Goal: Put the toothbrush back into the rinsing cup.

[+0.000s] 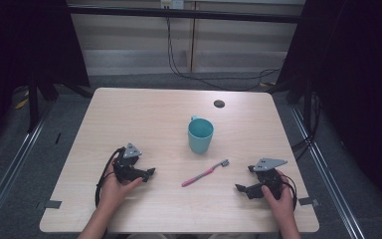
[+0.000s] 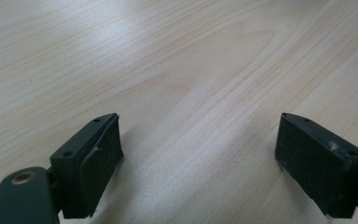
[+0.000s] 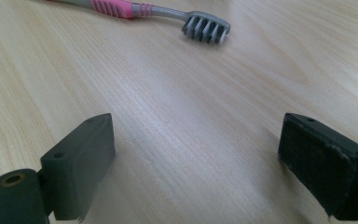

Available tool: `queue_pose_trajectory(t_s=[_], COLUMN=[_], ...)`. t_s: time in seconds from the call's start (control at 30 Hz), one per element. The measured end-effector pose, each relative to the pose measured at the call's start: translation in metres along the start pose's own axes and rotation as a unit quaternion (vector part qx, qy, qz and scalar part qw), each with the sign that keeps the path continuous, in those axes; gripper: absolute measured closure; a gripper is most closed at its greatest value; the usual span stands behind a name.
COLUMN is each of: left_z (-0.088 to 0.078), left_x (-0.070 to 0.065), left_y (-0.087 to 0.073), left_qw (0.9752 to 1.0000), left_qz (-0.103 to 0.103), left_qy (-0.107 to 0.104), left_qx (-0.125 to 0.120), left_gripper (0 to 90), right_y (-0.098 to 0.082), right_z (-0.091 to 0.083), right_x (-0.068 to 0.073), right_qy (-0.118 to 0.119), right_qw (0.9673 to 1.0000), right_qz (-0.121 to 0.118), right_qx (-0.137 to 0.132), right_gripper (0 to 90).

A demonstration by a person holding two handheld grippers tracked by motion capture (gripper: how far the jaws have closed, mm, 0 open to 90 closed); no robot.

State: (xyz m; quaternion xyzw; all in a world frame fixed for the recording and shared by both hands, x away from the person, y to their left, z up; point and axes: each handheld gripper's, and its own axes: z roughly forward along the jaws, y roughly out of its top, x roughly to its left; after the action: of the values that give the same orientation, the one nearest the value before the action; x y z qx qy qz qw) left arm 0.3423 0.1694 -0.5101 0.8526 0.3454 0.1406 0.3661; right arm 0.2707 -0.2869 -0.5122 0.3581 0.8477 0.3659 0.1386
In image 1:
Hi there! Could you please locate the teal cup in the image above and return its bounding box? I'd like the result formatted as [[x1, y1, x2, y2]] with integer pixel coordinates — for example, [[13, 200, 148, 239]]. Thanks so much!
[[187, 115, 215, 155]]

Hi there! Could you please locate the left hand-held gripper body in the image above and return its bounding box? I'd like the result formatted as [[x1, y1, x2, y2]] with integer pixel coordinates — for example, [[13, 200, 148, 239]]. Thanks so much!
[[113, 142, 143, 184]]

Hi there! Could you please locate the black curtain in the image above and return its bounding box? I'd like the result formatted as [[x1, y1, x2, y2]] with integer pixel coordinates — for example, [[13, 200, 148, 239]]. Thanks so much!
[[276, 0, 382, 208], [0, 0, 92, 157]]

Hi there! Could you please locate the hand-held gripper black cable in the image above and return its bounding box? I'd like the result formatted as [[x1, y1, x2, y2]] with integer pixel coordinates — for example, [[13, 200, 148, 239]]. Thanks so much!
[[95, 146, 126, 209], [279, 173, 298, 212]]

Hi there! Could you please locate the pink toothbrush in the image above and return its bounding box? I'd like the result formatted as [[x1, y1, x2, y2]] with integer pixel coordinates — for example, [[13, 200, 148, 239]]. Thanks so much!
[[181, 158, 231, 188]]

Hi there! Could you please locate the grey tape strip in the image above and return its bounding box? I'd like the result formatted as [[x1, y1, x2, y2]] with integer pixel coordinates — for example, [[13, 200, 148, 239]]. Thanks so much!
[[44, 199, 63, 210], [297, 196, 320, 207]]

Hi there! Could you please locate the black horizontal bar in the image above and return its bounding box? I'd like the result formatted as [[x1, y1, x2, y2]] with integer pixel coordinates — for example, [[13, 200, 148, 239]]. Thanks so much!
[[67, 4, 305, 25]]

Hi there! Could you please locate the right hand-held gripper black cable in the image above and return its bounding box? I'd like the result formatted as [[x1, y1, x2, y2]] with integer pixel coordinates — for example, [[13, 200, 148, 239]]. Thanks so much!
[[279, 173, 298, 212]]

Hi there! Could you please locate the person's left hand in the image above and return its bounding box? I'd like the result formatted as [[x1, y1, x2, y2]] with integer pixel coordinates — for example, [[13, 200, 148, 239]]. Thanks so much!
[[100, 156, 144, 209]]

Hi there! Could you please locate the black stand leg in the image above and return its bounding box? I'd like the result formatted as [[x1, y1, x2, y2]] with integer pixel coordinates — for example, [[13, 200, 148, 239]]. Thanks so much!
[[27, 73, 42, 134]]

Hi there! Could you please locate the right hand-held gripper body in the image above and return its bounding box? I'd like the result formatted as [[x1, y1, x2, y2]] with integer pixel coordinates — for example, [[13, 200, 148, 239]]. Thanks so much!
[[247, 157, 288, 201]]

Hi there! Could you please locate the bundle of black floor cables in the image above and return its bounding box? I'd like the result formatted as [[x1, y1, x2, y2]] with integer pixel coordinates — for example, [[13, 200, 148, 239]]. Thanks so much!
[[290, 92, 323, 161]]

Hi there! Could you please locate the white wall socket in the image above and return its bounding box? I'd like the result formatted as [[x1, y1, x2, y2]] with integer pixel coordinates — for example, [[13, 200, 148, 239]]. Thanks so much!
[[159, 0, 185, 10]]

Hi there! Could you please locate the person's right hand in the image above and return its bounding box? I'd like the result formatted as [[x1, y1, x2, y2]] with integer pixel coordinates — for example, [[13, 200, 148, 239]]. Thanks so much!
[[261, 168, 295, 218]]

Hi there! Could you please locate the metal floor rail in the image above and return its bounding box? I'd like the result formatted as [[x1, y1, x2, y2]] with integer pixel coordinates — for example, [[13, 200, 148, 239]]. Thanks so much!
[[288, 105, 366, 239], [0, 99, 54, 231]]

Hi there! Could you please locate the left hand-held gripper black cable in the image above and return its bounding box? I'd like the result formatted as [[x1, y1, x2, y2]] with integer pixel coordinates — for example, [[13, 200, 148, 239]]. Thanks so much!
[[95, 146, 126, 209]]

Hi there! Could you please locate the yellow floor tape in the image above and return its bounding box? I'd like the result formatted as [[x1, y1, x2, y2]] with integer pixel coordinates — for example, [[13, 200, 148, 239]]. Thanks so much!
[[14, 97, 30, 111]]

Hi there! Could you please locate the long black wall cable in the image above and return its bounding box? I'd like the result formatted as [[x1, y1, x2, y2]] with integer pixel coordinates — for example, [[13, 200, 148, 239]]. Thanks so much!
[[165, 16, 283, 92]]

